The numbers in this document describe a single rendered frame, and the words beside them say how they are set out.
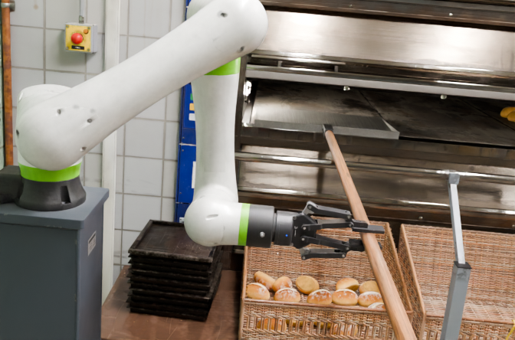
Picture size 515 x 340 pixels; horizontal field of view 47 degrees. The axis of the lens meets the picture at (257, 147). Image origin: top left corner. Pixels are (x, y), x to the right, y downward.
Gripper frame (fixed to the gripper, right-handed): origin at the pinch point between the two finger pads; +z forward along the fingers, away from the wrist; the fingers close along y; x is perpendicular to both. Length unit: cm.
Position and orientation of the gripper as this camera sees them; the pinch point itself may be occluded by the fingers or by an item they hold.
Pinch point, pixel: (366, 236)
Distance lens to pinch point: 134.5
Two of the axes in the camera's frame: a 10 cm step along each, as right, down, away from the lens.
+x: -0.3, 2.5, -9.7
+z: 10.0, 1.0, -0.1
